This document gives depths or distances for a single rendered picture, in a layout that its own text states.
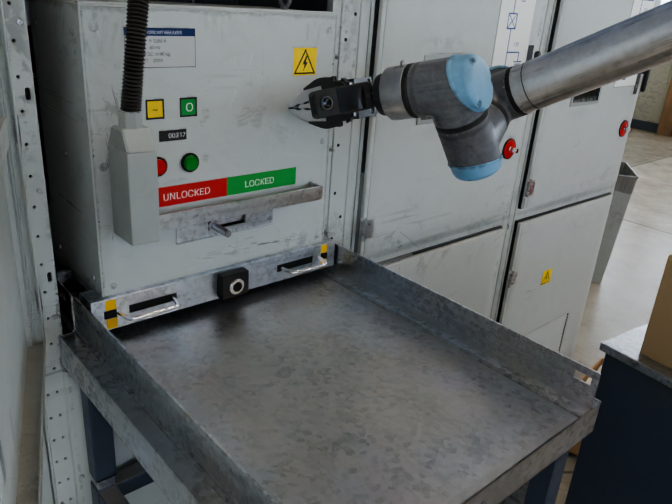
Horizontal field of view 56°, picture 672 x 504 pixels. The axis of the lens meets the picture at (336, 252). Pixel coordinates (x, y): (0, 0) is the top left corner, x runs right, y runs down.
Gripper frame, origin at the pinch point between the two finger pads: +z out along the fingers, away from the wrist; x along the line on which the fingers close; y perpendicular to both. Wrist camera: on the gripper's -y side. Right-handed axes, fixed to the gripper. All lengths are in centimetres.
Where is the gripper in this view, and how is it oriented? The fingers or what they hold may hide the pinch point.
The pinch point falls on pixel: (291, 108)
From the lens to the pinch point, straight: 120.9
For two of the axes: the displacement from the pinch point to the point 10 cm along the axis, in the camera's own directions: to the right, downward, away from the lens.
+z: -8.2, -0.2, 5.7
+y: 5.6, -2.9, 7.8
